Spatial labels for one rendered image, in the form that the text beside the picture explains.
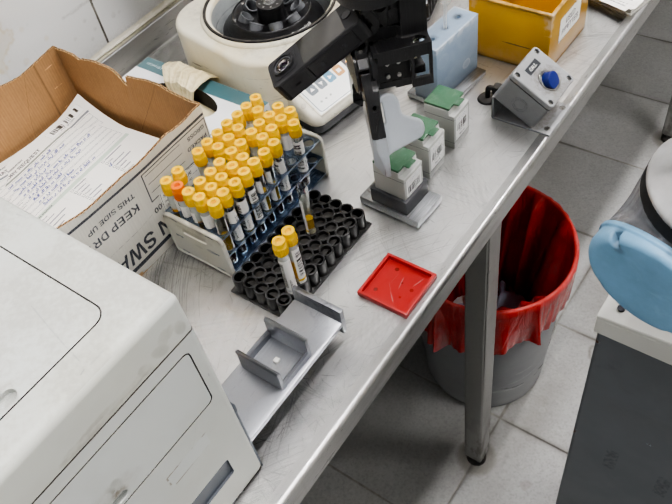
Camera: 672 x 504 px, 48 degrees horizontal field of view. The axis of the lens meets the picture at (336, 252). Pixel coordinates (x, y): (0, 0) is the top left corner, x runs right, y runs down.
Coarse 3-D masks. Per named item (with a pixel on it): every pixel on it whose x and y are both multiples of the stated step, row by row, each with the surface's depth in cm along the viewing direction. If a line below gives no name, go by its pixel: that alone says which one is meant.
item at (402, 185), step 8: (416, 160) 91; (376, 168) 91; (416, 168) 91; (376, 176) 92; (384, 176) 91; (392, 176) 90; (400, 176) 90; (408, 176) 90; (416, 176) 92; (376, 184) 93; (384, 184) 92; (392, 184) 91; (400, 184) 90; (408, 184) 91; (416, 184) 92; (392, 192) 92; (400, 192) 91; (408, 192) 92
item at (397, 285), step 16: (384, 272) 89; (400, 272) 89; (416, 272) 89; (432, 272) 88; (368, 288) 88; (384, 288) 88; (400, 288) 88; (416, 288) 87; (384, 304) 86; (400, 304) 86; (416, 304) 86
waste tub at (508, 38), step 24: (480, 0) 107; (504, 0) 118; (528, 0) 117; (552, 0) 115; (576, 0) 107; (480, 24) 110; (504, 24) 107; (528, 24) 105; (552, 24) 103; (576, 24) 111; (480, 48) 113; (504, 48) 110; (528, 48) 108; (552, 48) 107
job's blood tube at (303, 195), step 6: (300, 186) 87; (306, 186) 86; (300, 192) 86; (306, 192) 86; (300, 198) 87; (306, 198) 87; (300, 204) 88; (306, 204) 88; (306, 210) 88; (312, 210) 89; (306, 216) 89; (312, 216) 90; (306, 222) 90; (312, 222) 90; (306, 228) 91; (312, 228) 91; (312, 234) 92
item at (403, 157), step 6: (402, 150) 91; (408, 150) 91; (390, 156) 91; (396, 156) 90; (402, 156) 90; (408, 156) 90; (390, 162) 90; (396, 162) 90; (402, 162) 90; (408, 162) 90; (414, 162) 90; (396, 168) 89; (402, 168) 89; (408, 168) 89
